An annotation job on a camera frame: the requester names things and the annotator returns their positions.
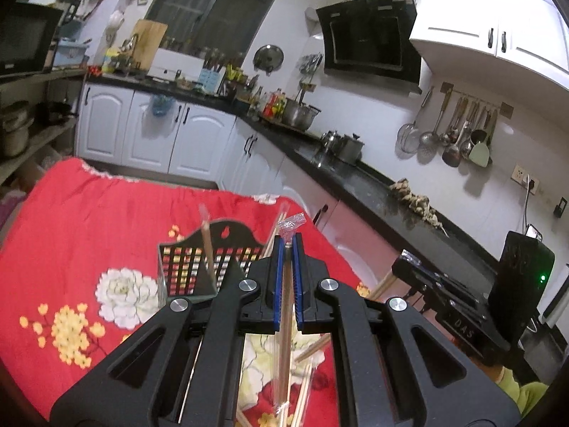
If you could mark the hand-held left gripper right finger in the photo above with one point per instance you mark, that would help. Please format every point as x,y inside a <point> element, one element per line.
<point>298,284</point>

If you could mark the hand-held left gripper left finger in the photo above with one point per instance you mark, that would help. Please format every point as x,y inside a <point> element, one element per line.
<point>278,275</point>

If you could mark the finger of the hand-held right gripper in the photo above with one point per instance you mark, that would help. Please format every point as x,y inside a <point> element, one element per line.
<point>402,275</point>

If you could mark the wooden chopsticks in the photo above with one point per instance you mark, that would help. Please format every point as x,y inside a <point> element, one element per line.
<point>206,249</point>
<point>304,391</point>
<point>274,231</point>
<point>382,285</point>
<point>284,360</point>
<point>311,349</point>
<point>242,418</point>

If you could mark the black plastic utensil basket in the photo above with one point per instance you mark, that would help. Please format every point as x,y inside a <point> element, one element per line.
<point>186,271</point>

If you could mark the person's right forearm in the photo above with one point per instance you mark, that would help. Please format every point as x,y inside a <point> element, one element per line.
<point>524,396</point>

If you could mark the row of hanging kitchen utensils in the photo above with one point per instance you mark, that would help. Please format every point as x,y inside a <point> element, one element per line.
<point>451,142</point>

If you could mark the dried garlic bunch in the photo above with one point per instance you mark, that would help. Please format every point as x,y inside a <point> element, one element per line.
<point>415,202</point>

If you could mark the black appliance with green light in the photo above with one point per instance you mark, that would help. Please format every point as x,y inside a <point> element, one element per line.
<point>520,275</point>

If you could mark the black stone countertop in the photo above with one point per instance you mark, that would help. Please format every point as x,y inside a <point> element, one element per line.
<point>378,195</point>

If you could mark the steel pot with lid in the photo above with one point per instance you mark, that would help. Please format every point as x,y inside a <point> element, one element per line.
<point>351,149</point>

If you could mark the small steel kettle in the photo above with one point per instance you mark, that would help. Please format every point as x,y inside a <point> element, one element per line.
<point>330,140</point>

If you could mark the wooden board under pot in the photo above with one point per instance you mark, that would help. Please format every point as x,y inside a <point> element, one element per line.
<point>289,128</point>

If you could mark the white base cabinets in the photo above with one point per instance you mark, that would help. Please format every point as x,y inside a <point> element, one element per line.
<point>200,142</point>

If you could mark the large steel stock pot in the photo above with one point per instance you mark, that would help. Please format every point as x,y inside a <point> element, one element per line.
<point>298,113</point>

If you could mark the row of condiment bottles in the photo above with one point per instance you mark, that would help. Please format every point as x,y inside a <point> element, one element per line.
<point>271,104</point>

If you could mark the red floral tablecloth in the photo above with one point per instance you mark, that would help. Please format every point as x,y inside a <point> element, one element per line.
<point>89,213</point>

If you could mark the blue white knife block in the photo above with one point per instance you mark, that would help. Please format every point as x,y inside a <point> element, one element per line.
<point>209,80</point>

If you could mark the blue plastic bag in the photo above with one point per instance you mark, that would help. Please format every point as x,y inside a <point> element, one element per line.
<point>160,104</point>

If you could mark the small hanging utensil rack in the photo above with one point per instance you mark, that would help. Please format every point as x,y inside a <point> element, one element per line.
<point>311,64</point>

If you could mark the round steel pot lid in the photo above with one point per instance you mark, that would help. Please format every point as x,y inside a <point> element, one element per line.
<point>269,58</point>

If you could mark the white countertop appliance box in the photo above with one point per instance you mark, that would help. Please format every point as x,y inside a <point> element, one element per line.
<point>178,63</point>

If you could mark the black range hood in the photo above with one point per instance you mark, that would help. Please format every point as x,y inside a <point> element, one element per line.
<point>369,35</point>

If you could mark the wooden cutting board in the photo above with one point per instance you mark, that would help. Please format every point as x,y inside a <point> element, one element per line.
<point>149,40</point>

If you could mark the steel faucet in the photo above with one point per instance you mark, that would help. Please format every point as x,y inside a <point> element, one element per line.
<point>129,46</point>

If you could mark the dark framed window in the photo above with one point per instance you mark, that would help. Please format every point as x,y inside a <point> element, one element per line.
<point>213,9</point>

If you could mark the red chili peppers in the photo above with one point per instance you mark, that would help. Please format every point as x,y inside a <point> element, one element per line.
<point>93,70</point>

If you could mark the black wok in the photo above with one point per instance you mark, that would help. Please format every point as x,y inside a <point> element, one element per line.
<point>53,113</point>

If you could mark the steel pot on shelf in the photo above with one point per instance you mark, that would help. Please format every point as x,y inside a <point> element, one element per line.
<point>13,131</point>

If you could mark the blue dish basin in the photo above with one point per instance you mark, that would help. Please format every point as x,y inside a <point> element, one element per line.
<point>71,52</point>

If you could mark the metal storage shelf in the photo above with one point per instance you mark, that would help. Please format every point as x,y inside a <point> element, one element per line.
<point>49,74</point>

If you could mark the black microwave oven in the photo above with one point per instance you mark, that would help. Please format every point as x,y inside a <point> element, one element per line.
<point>26,40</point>

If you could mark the white wall outlet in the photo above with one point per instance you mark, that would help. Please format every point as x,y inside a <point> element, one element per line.
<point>520,173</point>

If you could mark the white wall cabinet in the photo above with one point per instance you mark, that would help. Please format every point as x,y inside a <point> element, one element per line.
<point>462,9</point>

